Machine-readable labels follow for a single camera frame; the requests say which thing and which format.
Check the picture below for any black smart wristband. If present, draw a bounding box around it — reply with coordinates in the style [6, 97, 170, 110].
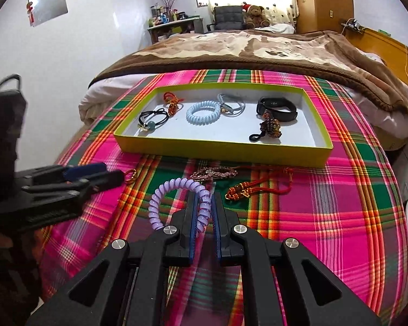
[256, 97, 298, 122]

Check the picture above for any black hair tie with bead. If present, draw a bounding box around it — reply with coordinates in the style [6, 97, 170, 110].
[138, 109, 171, 131]

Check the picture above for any pink beaded chain bracelet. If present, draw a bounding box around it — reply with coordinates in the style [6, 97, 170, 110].
[190, 166, 239, 181]

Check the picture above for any grey elastic hair tie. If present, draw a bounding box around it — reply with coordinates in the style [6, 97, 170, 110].
[217, 93, 246, 117]

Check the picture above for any yellow-green shallow cardboard box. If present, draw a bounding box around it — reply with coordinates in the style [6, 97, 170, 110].
[113, 82, 334, 169]

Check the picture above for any white pillow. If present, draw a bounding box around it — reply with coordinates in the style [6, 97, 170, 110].
[267, 24, 296, 35]

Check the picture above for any wooden desk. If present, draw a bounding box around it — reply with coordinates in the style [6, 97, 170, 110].
[147, 16, 205, 44]

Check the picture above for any silver wall sheet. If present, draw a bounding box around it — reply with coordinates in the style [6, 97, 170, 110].
[27, 0, 69, 28]

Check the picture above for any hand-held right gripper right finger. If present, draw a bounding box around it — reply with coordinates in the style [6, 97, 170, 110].
[211, 191, 383, 326]

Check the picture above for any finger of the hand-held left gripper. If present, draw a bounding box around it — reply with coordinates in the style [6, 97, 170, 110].
[22, 163, 107, 184]
[22, 171, 125, 196]

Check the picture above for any shelf with power strip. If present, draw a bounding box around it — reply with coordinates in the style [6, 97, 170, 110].
[341, 18, 364, 35]

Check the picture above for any wooden wardrobe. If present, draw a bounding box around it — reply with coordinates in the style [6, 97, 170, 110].
[292, 0, 354, 35]

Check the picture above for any wooden bed headboard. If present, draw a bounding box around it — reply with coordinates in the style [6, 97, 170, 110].
[345, 27, 408, 89]

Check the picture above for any red knotted cord charm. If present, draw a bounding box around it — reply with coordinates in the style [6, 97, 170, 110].
[163, 92, 185, 117]

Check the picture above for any black office chair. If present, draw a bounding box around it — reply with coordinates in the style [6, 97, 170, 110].
[206, 6, 247, 34]

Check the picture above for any cluster of desk bottles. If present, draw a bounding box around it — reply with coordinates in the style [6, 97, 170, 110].
[149, 5, 191, 26]

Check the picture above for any brown bead bracelet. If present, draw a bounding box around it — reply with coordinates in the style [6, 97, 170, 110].
[249, 110, 281, 142]

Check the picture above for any red cord with gold beads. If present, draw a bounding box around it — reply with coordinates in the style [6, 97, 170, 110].
[225, 167, 293, 200]

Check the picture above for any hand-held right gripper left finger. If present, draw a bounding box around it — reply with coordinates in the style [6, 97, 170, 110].
[25, 190, 195, 326]

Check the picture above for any purple spiral hair tie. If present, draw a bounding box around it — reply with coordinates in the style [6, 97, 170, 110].
[149, 178, 212, 238]

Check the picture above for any light blue spiral hair tie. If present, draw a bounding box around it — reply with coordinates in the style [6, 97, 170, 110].
[186, 101, 222, 125]

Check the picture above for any brown teddy bear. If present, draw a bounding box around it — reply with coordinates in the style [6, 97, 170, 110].
[242, 3, 271, 29]

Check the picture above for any brown plush blanket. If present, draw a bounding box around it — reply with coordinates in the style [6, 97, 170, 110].
[88, 30, 408, 121]

